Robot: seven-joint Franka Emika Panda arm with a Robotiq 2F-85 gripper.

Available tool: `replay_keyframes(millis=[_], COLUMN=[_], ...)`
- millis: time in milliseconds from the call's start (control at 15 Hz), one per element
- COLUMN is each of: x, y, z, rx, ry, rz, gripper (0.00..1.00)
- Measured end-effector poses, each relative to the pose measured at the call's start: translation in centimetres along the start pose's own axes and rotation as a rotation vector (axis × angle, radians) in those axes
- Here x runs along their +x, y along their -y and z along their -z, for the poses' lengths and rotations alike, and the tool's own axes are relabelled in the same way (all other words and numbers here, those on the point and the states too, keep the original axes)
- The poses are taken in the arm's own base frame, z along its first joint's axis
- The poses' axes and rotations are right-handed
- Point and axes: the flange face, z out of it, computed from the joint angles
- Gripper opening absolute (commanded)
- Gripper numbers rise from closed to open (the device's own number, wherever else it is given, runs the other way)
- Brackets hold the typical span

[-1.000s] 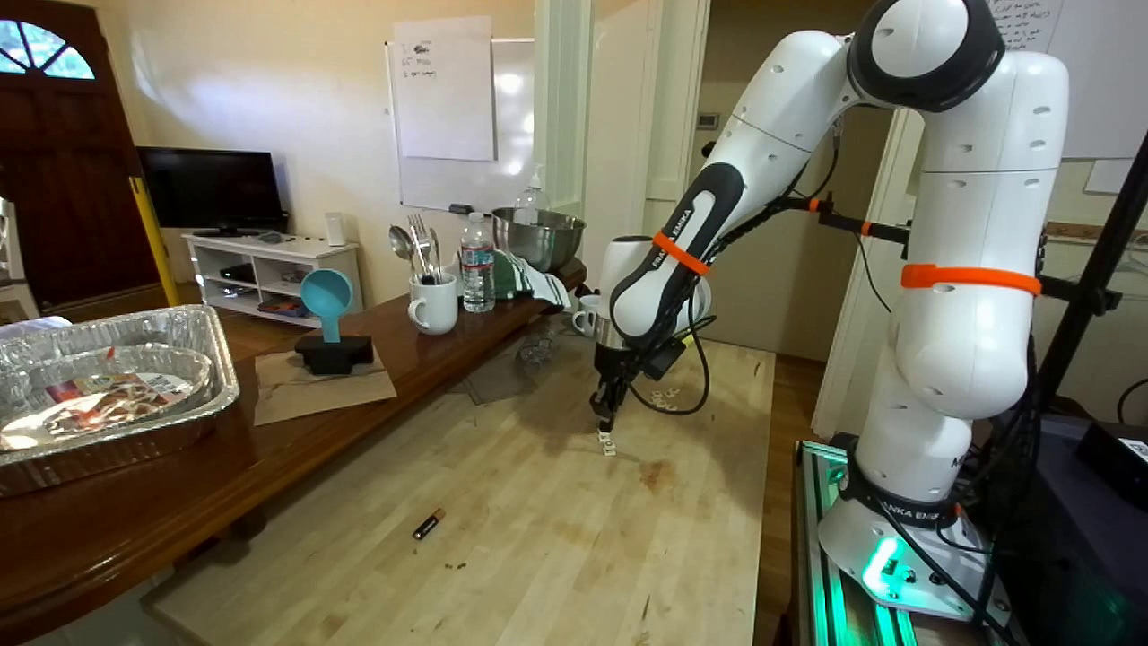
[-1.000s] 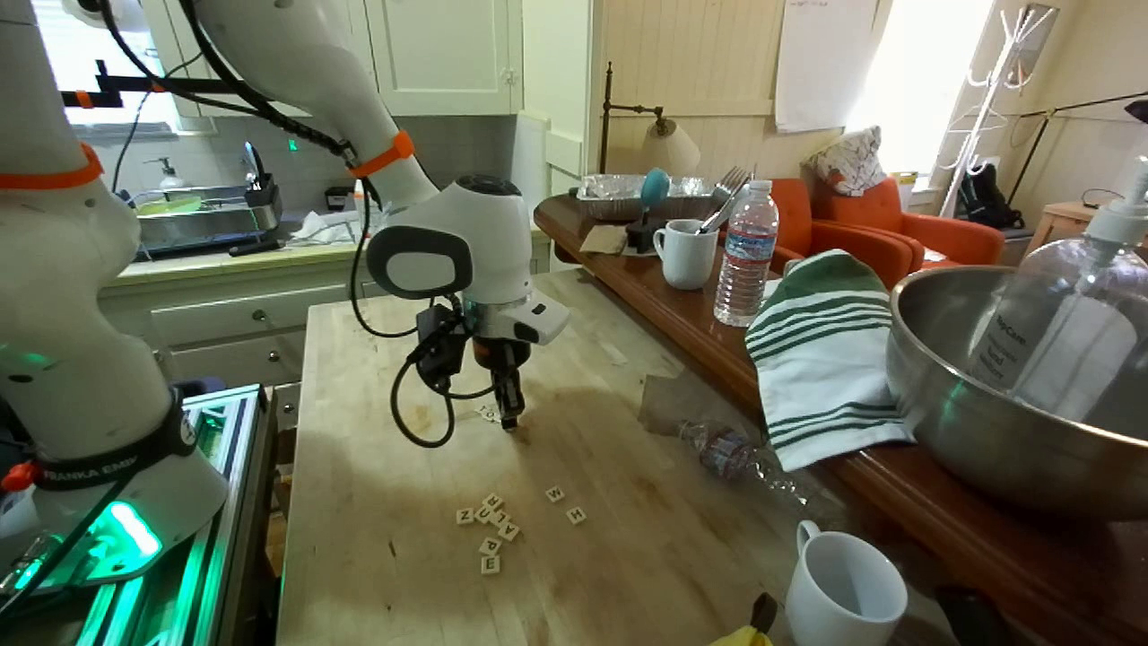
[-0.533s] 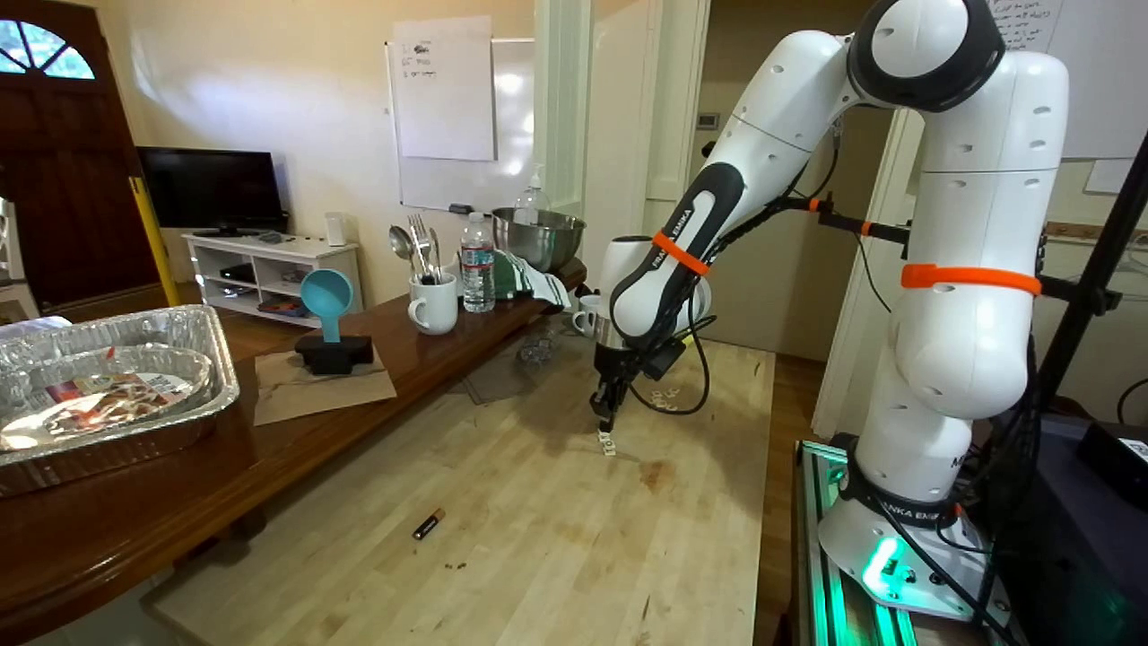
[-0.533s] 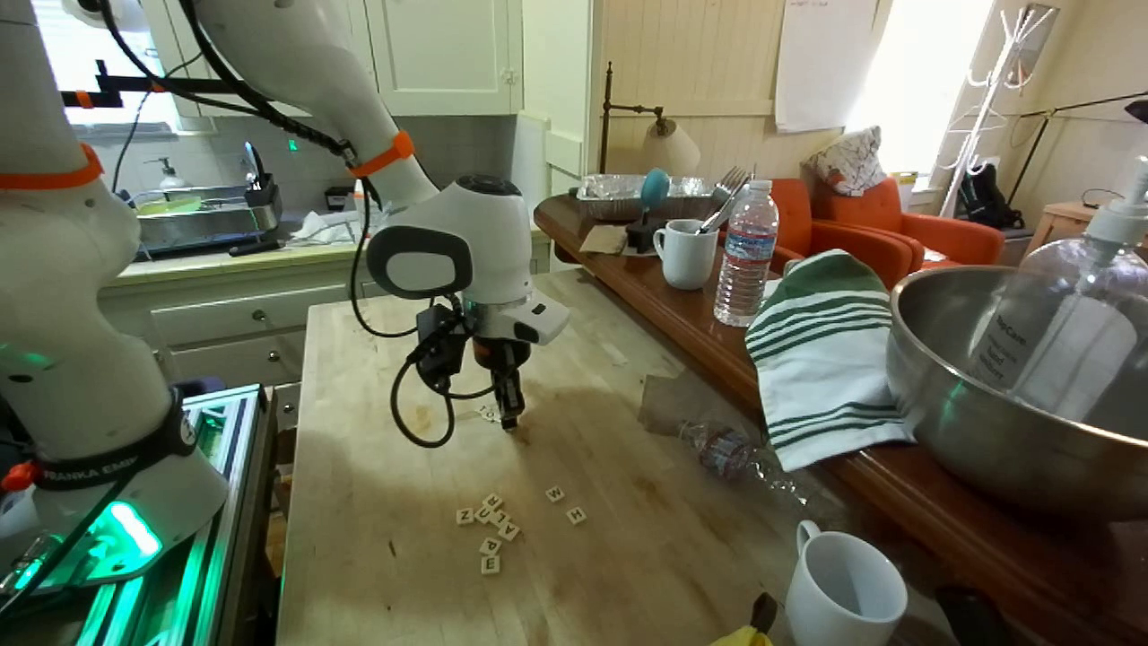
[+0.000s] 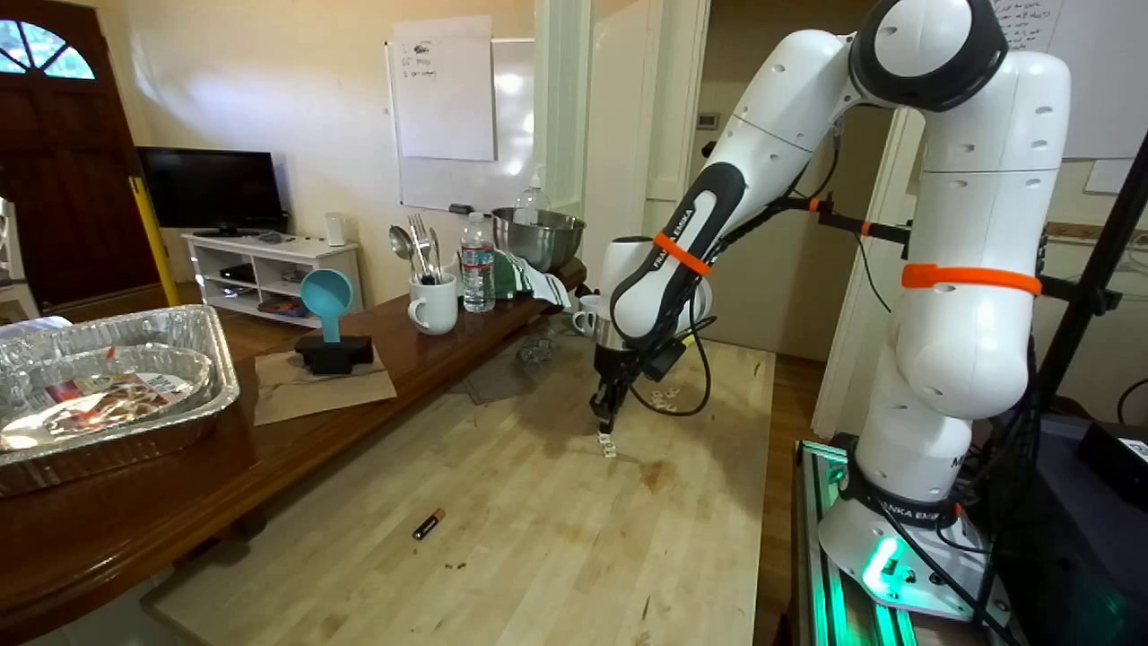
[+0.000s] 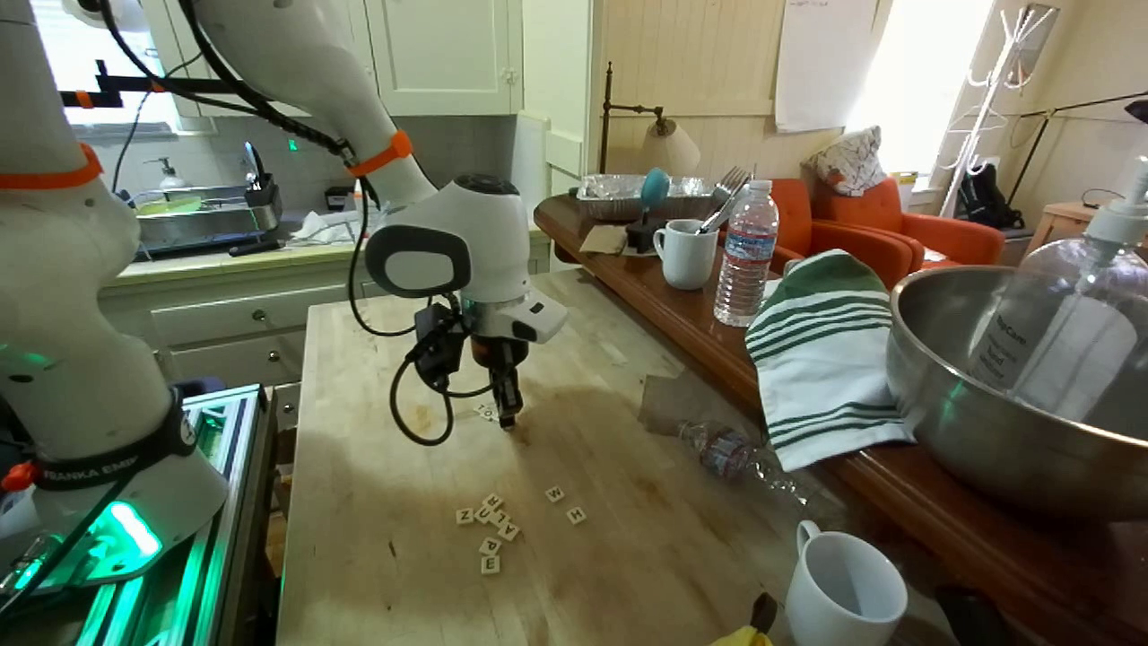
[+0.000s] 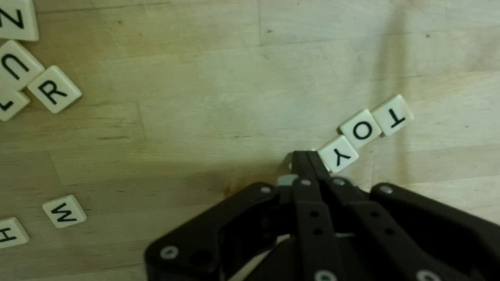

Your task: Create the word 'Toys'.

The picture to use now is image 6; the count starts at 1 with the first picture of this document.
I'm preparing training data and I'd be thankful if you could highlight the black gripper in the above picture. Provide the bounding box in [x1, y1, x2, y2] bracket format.
[471, 332, 532, 431]

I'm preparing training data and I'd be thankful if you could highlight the brown paper sheet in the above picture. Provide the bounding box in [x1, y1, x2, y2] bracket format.
[578, 222, 637, 258]

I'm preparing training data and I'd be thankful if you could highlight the white ceramic mug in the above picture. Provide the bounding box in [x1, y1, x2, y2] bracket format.
[650, 214, 724, 293]
[782, 516, 910, 646]

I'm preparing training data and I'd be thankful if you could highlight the crushed clear plastic bottle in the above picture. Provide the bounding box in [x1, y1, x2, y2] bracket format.
[677, 420, 792, 488]

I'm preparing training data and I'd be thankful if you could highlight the aluminium foil tray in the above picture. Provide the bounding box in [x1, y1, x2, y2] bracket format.
[574, 173, 721, 203]

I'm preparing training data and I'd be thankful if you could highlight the white crumpled rag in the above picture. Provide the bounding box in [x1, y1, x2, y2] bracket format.
[290, 207, 363, 249]

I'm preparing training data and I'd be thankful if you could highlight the blue fan object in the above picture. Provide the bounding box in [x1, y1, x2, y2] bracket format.
[625, 166, 674, 258]

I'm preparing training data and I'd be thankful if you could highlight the metal spoon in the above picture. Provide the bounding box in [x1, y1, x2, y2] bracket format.
[695, 199, 735, 237]

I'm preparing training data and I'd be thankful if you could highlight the beige drawer cabinet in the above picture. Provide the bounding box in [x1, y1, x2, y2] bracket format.
[95, 244, 415, 392]

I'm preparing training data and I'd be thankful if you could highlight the clear plastic water bottle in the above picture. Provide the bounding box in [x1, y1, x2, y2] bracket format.
[712, 175, 782, 331]

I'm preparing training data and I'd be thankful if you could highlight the floor lamp beige shade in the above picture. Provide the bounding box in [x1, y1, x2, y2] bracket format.
[597, 62, 708, 182]

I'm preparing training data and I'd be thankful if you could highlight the black kitchen faucet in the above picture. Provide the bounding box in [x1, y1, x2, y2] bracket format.
[238, 139, 289, 244]

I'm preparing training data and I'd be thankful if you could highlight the green striped white towel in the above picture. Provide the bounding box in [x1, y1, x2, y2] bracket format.
[742, 249, 920, 474]

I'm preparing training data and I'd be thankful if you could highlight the steel kitchen sink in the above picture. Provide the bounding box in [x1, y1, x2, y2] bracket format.
[137, 190, 267, 262]

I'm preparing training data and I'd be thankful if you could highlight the orange armchair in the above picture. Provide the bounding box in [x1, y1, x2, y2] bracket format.
[764, 175, 1008, 292]

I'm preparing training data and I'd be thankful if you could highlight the patterned cushion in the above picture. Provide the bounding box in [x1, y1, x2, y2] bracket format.
[800, 123, 890, 200]

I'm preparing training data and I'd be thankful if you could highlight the large steel mixing bowl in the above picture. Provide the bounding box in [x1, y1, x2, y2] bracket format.
[888, 262, 1148, 520]

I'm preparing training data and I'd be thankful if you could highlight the black metal boom stand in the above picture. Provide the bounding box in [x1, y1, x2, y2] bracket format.
[64, 56, 245, 117]

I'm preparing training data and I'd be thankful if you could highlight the black bag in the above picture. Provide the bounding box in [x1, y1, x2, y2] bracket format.
[956, 157, 1025, 231]

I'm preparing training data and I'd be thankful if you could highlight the dark brown wooden table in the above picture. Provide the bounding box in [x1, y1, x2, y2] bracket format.
[536, 194, 1148, 646]

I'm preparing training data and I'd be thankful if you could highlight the clear soap pump bottle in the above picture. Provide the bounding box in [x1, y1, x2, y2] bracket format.
[961, 155, 1148, 422]

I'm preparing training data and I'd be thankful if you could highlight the white coat rack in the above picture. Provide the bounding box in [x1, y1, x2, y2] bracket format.
[937, 0, 1061, 219]

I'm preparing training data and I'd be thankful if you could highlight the small wooden side table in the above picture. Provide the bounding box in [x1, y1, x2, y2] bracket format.
[1034, 199, 1099, 249]

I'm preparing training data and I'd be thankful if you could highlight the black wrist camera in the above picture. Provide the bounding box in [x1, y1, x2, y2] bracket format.
[408, 300, 475, 386]

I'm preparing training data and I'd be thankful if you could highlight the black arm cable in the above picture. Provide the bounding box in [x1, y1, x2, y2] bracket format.
[95, 0, 495, 450]

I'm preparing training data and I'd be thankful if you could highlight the small orange velcro strap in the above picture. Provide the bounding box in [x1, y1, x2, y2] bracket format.
[347, 124, 415, 182]

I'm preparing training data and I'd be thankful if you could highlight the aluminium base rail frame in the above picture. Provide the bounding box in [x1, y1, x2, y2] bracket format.
[0, 382, 277, 646]

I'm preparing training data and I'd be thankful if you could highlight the white hanging wall paper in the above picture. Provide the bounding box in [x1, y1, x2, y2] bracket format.
[773, 0, 883, 136]

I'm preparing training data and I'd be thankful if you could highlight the large orange velcro strap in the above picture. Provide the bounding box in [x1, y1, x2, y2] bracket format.
[0, 139, 107, 194]

